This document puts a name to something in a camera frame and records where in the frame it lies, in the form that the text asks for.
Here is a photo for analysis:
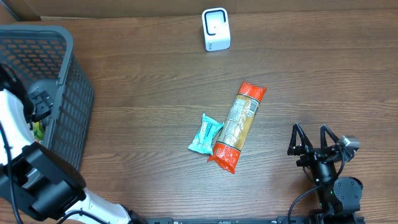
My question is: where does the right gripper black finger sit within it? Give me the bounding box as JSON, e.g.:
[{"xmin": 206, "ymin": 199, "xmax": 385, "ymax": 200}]
[
  {"xmin": 287, "ymin": 123, "xmax": 313, "ymax": 156},
  {"xmin": 320, "ymin": 124, "xmax": 340, "ymax": 150}
]

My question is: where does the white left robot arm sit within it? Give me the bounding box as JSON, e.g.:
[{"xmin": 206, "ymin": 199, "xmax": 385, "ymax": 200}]
[{"xmin": 1, "ymin": 65, "xmax": 145, "ymax": 223}]

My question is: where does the green tea packet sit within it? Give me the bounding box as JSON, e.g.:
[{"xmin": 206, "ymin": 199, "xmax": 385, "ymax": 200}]
[{"xmin": 32, "ymin": 121, "xmax": 45, "ymax": 141}]

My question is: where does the teal snack packet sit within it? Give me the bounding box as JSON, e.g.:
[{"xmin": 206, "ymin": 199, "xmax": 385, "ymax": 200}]
[{"xmin": 188, "ymin": 113, "xmax": 224, "ymax": 154}]

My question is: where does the orange spaghetti packet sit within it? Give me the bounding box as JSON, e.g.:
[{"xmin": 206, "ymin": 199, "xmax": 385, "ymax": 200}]
[{"xmin": 208, "ymin": 81, "xmax": 267, "ymax": 174}]

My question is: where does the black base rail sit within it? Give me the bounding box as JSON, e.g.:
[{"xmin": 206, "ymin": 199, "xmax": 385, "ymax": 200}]
[{"xmin": 144, "ymin": 216, "xmax": 366, "ymax": 224}]

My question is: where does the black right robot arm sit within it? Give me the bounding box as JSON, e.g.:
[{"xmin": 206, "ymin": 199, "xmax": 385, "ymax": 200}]
[{"xmin": 287, "ymin": 123, "xmax": 364, "ymax": 223}]

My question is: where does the white barcode scanner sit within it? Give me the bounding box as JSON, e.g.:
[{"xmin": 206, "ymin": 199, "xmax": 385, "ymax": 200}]
[{"xmin": 201, "ymin": 7, "xmax": 231, "ymax": 52}]

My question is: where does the grey plastic mesh basket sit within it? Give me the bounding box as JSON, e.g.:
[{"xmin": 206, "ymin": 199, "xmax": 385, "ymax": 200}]
[{"xmin": 1, "ymin": 25, "xmax": 95, "ymax": 169}]

